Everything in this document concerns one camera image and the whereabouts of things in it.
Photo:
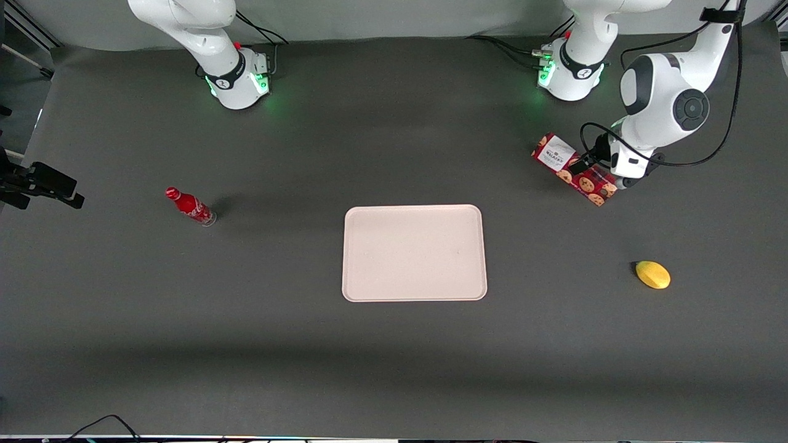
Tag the red cola bottle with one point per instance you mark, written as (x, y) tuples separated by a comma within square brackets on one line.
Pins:
[(191, 207)]

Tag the cream plastic tray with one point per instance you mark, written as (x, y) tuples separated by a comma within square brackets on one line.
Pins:
[(414, 253)]

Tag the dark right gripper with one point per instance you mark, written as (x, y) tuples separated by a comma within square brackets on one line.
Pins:
[(7, 178)]

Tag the yellow lemon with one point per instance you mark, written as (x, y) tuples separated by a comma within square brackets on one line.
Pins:
[(652, 274)]

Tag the aluminium frame rail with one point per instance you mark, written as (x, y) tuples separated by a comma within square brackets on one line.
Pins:
[(28, 31)]

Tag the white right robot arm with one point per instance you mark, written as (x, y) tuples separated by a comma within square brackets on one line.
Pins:
[(203, 31)]

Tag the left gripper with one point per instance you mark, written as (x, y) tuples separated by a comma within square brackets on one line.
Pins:
[(598, 157)]

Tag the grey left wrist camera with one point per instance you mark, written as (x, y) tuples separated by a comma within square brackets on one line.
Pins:
[(646, 172)]

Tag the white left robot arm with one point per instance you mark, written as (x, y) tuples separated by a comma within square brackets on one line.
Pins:
[(662, 98)]

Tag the red tartan cookie box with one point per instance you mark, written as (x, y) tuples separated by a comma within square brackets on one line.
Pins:
[(557, 157)]

